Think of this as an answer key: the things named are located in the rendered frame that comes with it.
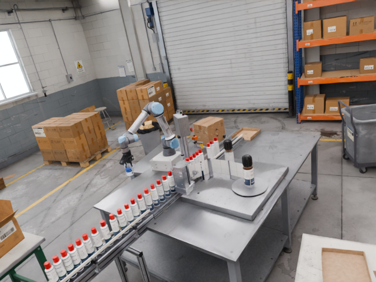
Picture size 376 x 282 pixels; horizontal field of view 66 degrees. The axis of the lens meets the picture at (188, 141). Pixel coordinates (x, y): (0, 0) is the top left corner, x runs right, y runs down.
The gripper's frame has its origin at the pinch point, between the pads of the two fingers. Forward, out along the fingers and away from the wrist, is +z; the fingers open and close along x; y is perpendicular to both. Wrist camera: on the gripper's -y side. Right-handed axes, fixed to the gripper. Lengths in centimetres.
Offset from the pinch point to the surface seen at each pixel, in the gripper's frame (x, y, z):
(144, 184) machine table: -12.3, 2.8, 17.5
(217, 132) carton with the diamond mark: -55, 107, 2
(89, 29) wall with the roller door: 460, 483, -158
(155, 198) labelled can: -52, -34, 4
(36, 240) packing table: 40, -89, 22
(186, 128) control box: -59, 24, -35
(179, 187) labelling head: -62, -11, 6
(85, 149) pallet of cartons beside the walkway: 257, 171, 67
